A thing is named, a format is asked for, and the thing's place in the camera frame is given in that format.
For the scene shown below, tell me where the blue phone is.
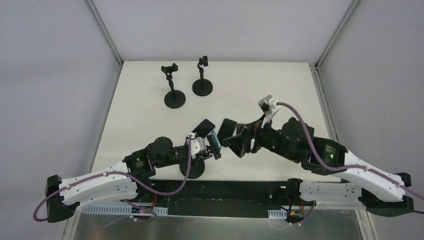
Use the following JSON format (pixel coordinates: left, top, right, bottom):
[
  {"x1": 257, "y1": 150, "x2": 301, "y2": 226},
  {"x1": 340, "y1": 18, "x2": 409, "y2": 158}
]
[{"x1": 207, "y1": 130, "x2": 222, "y2": 160}]

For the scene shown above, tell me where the black phone stand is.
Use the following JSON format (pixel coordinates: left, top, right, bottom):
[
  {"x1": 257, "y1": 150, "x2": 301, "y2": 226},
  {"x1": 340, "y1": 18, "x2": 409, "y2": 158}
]
[
  {"x1": 161, "y1": 63, "x2": 186, "y2": 109},
  {"x1": 179, "y1": 157, "x2": 206, "y2": 179},
  {"x1": 192, "y1": 55, "x2": 213, "y2": 97}
]

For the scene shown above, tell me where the blue-cased phone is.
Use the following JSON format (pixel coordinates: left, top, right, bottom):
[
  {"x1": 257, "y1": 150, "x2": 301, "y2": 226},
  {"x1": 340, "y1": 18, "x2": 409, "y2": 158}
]
[{"x1": 192, "y1": 119, "x2": 216, "y2": 139}]

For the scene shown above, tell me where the silver phone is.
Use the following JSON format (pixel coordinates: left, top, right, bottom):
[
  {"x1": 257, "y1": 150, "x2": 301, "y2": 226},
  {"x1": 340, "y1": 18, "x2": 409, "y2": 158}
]
[{"x1": 217, "y1": 118, "x2": 238, "y2": 142}]

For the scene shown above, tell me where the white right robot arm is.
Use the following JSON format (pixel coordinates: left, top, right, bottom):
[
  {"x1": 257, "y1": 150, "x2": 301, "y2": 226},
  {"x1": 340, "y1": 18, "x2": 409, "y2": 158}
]
[{"x1": 218, "y1": 117, "x2": 415, "y2": 217}]

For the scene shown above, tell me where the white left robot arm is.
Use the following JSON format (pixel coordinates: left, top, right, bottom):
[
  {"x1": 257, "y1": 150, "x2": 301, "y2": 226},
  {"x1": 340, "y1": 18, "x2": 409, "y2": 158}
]
[{"x1": 42, "y1": 133, "x2": 222, "y2": 223}]

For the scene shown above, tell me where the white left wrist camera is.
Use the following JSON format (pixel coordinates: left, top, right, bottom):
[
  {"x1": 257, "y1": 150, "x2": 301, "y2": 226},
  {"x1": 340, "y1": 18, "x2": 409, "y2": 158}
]
[{"x1": 187, "y1": 132, "x2": 207, "y2": 159}]

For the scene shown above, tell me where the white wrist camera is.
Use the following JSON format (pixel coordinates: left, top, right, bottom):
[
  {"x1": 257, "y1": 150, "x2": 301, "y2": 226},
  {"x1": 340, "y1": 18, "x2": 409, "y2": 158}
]
[
  {"x1": 258, "y1": 95, "x2": 280, "y2": 129},
  {"x1": 187, "y1": 132, "x2": 207, "y2": 159}
]

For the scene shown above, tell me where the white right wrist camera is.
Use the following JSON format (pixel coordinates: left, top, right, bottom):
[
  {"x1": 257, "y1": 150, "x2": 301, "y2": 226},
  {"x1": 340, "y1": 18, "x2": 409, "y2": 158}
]
[{"x1": 258, "y1": 95, "x2": 280, "y2": 129}]

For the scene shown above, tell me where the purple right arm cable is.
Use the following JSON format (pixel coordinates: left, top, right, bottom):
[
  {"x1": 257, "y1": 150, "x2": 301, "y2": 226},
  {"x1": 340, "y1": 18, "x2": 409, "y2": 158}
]
[{"x1": 276, "y1": 101, "x2": 424, "y2": 229}]

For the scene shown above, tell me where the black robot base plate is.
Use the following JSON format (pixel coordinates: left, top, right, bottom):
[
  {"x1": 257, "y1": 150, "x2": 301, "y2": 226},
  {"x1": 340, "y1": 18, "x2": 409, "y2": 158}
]
[{"x1": 130, "y1": 180, "x2": 301, "y2": 218}]

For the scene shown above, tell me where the white slotted cable duct right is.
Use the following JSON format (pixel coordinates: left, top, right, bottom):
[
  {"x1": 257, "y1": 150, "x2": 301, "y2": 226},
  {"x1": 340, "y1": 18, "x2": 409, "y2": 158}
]
[{"x1": 267, "y1": 208, "x2": 288, "y2": 220}]

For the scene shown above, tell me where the white slotted cable duct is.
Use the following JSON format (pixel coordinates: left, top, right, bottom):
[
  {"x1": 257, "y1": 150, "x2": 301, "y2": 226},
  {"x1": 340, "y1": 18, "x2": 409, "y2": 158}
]
[
  {"x1": 82, "y1": 203, "x2": 169, "y2": 216},
  {"x1": 267, "y1": 208, "x2": 288, "y2": 220}
]

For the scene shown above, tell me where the white slotted cable duct left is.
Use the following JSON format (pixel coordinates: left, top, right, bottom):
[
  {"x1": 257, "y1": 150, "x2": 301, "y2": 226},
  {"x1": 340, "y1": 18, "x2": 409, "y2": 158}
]
[{"x1": 82, "y1": 203, "x2": 169, "y2": 216}]

